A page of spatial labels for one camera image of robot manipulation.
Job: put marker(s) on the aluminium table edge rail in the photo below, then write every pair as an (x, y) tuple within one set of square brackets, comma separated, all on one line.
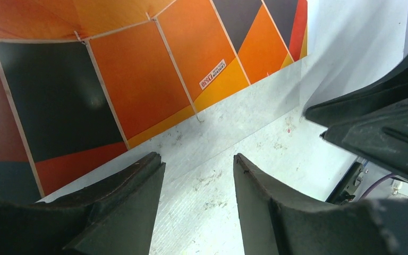
[(346, 188)]

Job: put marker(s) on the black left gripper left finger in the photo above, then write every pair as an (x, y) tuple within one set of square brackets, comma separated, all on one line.
[(115, 215)]

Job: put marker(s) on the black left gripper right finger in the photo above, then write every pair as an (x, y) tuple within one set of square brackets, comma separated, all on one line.
[(277, 219)]

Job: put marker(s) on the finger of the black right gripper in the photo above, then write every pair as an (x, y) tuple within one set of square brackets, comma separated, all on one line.
[(380, 137), (389, 89)]

